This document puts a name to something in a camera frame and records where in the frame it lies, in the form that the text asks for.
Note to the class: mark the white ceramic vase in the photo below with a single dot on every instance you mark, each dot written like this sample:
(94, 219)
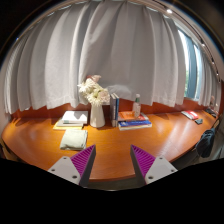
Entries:
(97, 116)

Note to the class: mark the small dark flat object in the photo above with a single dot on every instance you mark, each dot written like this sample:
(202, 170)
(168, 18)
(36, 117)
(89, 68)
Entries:
(199, 121)

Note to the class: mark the dark standing book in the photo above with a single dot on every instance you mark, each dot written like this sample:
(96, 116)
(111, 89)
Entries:
(112, 110)

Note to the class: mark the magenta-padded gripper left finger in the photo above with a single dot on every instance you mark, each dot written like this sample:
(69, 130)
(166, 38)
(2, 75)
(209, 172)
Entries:
(66, 168)

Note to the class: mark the red flat booklet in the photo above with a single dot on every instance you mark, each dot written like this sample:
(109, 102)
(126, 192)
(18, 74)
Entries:
(190, 115)

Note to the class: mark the grey flat book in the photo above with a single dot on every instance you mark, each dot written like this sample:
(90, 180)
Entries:
(61, 124)

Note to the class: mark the window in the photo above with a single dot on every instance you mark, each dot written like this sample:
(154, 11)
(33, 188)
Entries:
(190, 66)

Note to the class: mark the dark backpack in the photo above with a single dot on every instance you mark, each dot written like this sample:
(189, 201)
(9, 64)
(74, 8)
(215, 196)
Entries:
(205, 143)

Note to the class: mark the white curtain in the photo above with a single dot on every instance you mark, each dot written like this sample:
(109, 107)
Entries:
(100, 50)

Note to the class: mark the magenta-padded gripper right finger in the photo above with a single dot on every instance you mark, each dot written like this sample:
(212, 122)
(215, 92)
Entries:
(158, 167)

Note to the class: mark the white flower bouquet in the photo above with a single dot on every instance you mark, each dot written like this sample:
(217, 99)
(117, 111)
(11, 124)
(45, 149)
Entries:
(95, 91)

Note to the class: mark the white hardcover book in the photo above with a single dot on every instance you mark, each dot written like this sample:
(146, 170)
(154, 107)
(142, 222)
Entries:
(75, 116)

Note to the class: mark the pale green towel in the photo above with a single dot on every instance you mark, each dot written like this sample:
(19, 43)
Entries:
(74, 139)

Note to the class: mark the blue standing book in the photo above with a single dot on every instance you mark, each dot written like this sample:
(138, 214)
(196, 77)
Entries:
(117, 108)

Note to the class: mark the orange flat book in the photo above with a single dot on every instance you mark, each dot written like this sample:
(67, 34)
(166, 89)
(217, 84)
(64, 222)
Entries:
(128, 115)

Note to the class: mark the clear bottle with green cap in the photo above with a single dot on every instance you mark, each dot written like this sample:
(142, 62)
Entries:
(136, 106)

